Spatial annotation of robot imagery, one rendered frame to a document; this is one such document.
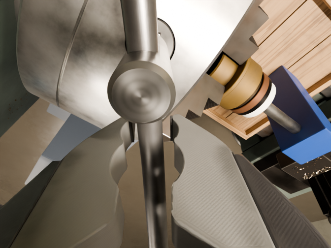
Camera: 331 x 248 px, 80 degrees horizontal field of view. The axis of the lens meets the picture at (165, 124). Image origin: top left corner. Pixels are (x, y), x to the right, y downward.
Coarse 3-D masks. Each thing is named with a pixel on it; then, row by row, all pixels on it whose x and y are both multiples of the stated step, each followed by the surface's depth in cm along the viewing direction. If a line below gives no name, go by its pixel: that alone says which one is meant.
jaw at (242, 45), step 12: (252, 12) 23; (264, 12) 23; (240, 24) 24; (252, 24) 24; (240, 36) 25; (252, 36) 28; (228, 48) 26; (240, 48) 26; (252, 48) 26; (240, 60) 27
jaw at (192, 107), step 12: (204, 84) 27; (216, 84) 27; (192, 96) 26; (204, 96) 26; (216, 96) 27; (180, 108) 25; (192, 108) 25; (204, 108) 30; (168, 120) 24; (168, 132) 23
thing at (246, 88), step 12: (216, 60) 32; (228, 60) 27; (252, 60) 28; (216, 72) 27; (228, 72) 28; (240, 72) 27; (252, 72) 27; (228, 84) 28; (240, 84) 27; (252, 84) 28; (264, 84) 29; (228, 96) 29; (240, 96) 28; (252, 96) 29; (264, 96) 29; (228, 108) 31; (240, 108) 30; (252, 108) 30
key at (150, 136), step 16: (128, 0) 6; (144, 0) 6; (128, 16) 6; (144, 16) 6; (128, 32) 7; (144, 32) 7; (128, 48) 7; (144, 48) 7; (144, 128) 9; (160, 128) 9; (144, 144) 9; (160, 144) 9; (144, 160) 10; (160, 160) 10; (144, 176) 10; (160, 176) 10; (144, 192) 11; (160, 192) 10; (160, 208) 11; (160, 224) 11; (160, 240) 11
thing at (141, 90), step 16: (160, 32) 14; (160, 48) 8; (128, 64) 6; (144, 64) 6; (160, 64) 6; (112, 80) 6; (128, 80) 6; (144, 80) 6; (160, 80) 6; (112, 96) 6; (128, 96) 6; (144, 96) 6; (160, 96) 6; (128, 112) 6; (144, 112) 7; (160, 112) 7
